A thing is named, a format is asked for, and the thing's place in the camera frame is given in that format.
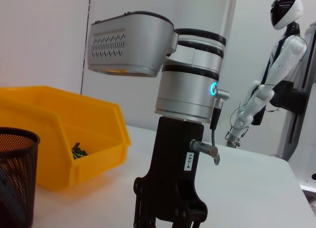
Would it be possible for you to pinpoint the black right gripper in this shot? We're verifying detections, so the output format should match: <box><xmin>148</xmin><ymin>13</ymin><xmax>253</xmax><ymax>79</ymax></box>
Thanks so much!
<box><xmin>133</xmin><ymin>116</ymin><xmax>209</xmax><ymax>228</ymax></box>

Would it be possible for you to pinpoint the green plastic wrapper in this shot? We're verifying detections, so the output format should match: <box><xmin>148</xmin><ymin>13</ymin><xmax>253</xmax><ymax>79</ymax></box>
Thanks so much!
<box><xmin>71</xmin><ymin>142</ymin><xmax>89</xmax><ymax>160</ymax></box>

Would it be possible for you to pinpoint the black mesh pen holder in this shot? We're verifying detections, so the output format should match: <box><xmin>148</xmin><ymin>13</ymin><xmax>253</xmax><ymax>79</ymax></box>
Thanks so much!
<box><xmin>0</xmin><ymin>126</ymin><xmax>41</xmax><ymax>228</ymax></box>

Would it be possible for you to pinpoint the yellow plastic bin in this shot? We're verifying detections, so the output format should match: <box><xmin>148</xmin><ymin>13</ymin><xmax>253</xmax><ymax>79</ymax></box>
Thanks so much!
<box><xmin>0</xmin><ymin>85</ymin><xmax>131</xmax><ymax>191</ymax></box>

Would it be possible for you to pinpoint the white black humanoid robot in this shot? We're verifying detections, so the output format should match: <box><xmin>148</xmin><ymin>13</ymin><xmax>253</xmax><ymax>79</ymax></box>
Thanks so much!
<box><xmin>226</xmin><ymin>0</ymin><xmax>308</xmax><ymax>149</ymax></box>

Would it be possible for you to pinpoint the grey right gripper cable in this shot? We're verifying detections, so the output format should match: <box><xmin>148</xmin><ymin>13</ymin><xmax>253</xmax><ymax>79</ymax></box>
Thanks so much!
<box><xmin>189</xmin><ymin>88</ymin><xmax>231</xmax><ymax>166</ymax></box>

